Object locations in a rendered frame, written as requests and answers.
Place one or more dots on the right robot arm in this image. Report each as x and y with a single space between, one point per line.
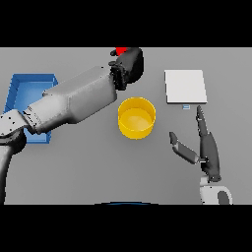
215 194

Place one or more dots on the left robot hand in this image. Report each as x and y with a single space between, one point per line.
131 67

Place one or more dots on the red beaker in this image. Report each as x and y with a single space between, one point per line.
121 50

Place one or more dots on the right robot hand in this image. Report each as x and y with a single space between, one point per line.
206 147

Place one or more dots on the yellow bowl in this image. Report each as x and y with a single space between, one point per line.
137 118

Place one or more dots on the pale square measuring scale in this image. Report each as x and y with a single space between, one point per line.
185 86

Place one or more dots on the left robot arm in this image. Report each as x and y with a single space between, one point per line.
78 95

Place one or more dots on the blue tray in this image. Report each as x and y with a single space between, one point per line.
26 90

